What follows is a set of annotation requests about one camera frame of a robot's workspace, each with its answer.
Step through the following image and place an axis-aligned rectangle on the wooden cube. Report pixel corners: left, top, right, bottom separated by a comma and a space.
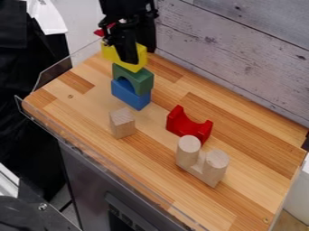
107, 106, 138, 140

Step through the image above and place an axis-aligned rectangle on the wooden cylinder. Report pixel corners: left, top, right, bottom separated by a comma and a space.
174, 134, 203, 170
203, 149, 231, 188

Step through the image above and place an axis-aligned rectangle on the green arch block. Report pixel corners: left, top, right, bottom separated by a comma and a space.
110, 62, 156, 97

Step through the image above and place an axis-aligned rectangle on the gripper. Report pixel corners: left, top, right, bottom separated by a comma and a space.
92, 14, 142, 65

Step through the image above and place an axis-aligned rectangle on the yellow rectangular block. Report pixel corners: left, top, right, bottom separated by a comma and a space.
99, 41, 149, 73

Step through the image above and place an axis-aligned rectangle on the red arch block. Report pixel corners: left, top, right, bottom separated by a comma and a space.
165, 104, 215, 145

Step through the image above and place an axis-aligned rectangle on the blue arch block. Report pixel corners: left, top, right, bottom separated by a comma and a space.
109, 79, 154, 112

